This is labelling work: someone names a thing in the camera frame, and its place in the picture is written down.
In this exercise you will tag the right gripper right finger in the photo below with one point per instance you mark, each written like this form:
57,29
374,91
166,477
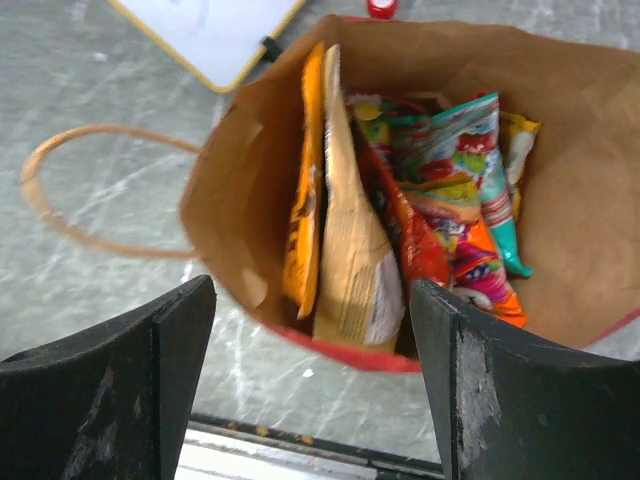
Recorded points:
508,404

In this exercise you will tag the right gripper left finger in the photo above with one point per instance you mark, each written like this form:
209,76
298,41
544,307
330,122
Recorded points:
112,401

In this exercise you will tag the tan chips bag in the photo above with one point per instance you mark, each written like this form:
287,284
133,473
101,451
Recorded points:
360,301

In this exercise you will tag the red brown paper bag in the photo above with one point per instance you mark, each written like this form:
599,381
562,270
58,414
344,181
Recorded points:
578,227

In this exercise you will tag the orange snack packet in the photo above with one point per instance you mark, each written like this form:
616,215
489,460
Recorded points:
302,251

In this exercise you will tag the teal candy packet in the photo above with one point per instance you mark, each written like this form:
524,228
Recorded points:
463,139

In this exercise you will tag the red chips packet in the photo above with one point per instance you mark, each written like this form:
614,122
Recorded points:
418,251

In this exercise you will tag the red fruit snack packet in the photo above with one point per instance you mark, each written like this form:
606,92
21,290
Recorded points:
451,209

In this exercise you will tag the yellow snack packet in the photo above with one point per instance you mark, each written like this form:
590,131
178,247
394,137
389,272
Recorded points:
517,137

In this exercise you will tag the small yellow-framed whiteboard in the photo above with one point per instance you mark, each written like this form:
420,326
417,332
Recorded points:
217,41

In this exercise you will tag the red black stamp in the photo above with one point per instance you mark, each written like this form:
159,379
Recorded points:
382,9

